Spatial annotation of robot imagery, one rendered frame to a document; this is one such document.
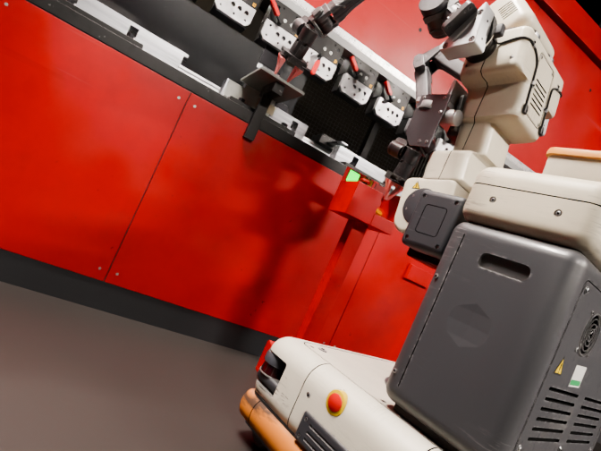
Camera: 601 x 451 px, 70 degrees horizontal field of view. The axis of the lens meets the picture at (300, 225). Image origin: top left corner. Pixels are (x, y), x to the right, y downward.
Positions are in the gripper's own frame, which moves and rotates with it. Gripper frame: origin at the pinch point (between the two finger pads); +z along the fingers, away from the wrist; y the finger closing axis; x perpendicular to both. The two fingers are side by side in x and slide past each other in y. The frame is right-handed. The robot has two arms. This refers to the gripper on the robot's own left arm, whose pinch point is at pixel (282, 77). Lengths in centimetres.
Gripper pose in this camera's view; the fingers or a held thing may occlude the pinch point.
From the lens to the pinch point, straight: 168.4
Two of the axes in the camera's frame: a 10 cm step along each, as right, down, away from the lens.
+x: 1.4, 5.9, -7.9
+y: -8.2, -3.8, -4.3
